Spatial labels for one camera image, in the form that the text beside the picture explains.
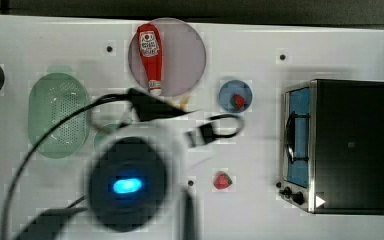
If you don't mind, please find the blue bowl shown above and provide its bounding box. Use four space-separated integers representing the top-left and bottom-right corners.
218 80 253 113

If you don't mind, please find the red strawberry toy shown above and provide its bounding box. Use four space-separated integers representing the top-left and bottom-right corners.
213 172 233 190

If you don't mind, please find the strawberry toy in bowl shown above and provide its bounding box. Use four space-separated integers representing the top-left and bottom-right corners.
230 94 245 110

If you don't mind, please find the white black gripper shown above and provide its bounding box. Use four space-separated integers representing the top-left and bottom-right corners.
127 88 198 121

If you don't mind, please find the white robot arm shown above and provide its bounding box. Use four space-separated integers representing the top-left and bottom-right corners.
11 88 198 240

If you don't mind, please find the black camera cable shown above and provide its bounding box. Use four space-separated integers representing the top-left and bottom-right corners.
184 113 245 148

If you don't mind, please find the green perforated colander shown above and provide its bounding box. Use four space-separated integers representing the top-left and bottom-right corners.
28 73 90 159

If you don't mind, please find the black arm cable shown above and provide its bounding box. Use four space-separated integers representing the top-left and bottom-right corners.
0 93 131 240

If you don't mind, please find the red ketchup bottle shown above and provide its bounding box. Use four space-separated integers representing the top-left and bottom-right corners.
137 23 163 96

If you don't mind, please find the black toaster oven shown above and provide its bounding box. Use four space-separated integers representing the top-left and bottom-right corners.
276 79 384 215

